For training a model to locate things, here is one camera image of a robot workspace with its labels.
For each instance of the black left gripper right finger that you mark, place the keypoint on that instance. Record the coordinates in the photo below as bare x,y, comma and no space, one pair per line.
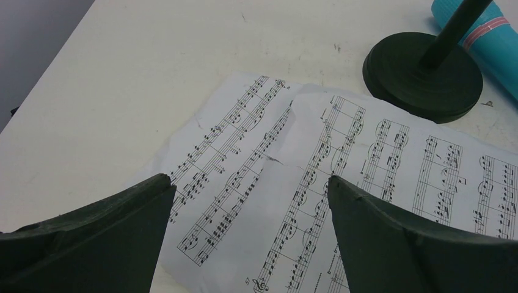
385,248

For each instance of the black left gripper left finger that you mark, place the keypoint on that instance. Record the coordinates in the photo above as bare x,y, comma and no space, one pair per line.
111,245

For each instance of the upper sheet music page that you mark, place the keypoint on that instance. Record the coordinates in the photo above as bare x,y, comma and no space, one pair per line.
287,241

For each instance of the sheet music page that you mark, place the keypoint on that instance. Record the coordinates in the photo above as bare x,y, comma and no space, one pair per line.
215,161
287,241

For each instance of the lower sheet music page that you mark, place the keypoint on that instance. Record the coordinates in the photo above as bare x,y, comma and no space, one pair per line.
215,161

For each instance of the black microphone desk stand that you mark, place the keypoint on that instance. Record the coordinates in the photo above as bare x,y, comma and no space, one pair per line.
430,76

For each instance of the blue toy microphone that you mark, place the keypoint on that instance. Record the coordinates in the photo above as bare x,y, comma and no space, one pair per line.
481,29

